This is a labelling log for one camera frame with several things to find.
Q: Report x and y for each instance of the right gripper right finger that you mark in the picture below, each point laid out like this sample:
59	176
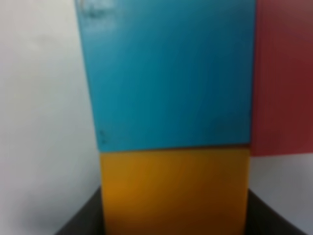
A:
263	220

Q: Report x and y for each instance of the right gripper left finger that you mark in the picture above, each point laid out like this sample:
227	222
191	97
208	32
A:
89	220

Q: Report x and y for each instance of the orange cube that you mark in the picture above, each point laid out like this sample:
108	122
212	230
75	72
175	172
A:
199	191

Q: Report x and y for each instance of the red cube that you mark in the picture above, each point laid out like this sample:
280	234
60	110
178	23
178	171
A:
283	78

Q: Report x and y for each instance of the blue cube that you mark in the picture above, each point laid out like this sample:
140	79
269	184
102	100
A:
168	73

